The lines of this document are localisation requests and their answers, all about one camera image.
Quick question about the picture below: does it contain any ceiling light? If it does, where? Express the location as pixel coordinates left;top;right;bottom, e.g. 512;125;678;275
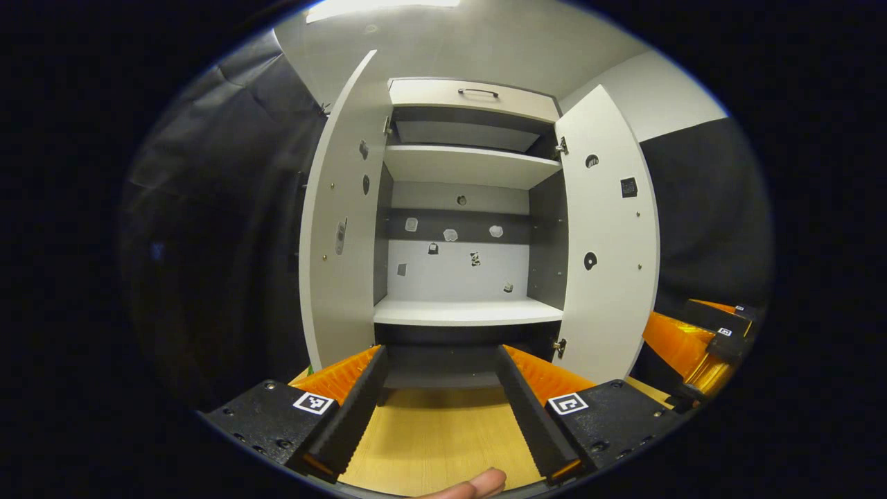
305;0;462;24

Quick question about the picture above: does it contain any white shoe cabinet door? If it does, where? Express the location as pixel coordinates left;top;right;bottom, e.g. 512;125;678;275
298;49;392;373
552;85;660;385

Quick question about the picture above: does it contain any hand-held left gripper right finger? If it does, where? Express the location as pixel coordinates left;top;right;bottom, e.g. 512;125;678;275
495;344;687;484

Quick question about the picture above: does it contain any black backdrop cloth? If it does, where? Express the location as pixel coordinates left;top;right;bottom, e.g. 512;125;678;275
118;28;773;417

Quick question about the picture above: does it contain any white cabinet shelf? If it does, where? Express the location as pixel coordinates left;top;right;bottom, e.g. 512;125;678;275
383;144;562;190
373;297;564;326

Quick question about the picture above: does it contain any white cabinet drawer front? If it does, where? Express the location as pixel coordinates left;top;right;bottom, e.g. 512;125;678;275
388;78;561;123

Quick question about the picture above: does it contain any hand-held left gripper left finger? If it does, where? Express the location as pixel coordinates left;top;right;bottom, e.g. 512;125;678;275
200;344;389;484

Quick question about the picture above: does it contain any white double-door shoe cabinet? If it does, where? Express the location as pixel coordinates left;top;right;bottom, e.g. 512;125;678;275
298;49;660;406

